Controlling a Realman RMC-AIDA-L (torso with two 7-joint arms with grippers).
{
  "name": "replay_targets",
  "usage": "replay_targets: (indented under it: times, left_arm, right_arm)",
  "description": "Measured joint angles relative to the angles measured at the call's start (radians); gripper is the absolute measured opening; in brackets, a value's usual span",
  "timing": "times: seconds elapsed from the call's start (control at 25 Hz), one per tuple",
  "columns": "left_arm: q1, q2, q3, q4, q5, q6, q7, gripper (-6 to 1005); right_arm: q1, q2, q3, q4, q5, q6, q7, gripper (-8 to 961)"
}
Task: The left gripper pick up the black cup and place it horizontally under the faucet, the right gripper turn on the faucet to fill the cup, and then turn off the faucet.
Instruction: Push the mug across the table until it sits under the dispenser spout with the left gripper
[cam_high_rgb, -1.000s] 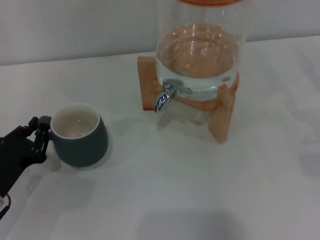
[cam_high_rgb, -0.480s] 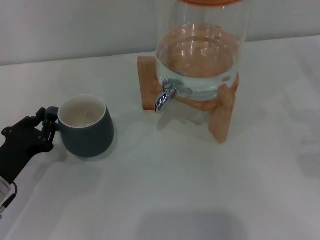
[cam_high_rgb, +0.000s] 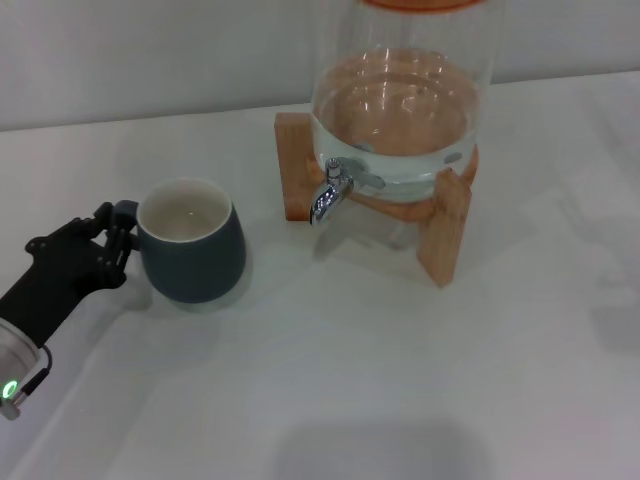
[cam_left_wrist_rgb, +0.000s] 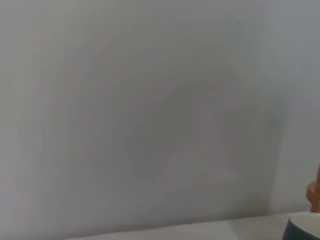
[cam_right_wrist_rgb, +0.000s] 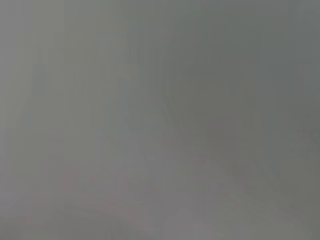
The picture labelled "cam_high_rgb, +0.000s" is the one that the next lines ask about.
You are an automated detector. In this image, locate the chrome dispenser faucet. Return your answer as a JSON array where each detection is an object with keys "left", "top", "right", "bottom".
[{"left": 309, "top": 156, "right": 387, "bottom": 227}]

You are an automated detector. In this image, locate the dark grey ceramic mug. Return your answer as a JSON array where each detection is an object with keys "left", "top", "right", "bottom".
[{"left": 112, "top": 176, "right": 248, "bottom": 305}]

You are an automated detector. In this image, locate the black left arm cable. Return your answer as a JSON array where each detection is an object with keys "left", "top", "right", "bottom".
[{"left": 18, "top": 344, "right": 54, "bottom": 401}]

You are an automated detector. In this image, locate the glass water dispenser jar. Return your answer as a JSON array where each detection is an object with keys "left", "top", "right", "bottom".
[{"left": 309, "top": 0, "right": 501, "bottom": 204}]

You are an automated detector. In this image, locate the wooden dispenser stand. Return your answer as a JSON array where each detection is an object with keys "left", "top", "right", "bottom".
[{"left": 273, "top": 112, "right": 480, "bottom": 289}]

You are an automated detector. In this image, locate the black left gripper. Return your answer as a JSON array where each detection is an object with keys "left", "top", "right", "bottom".
[{"left": 0, "top": 201, "right": 133, "bottom": 347}]

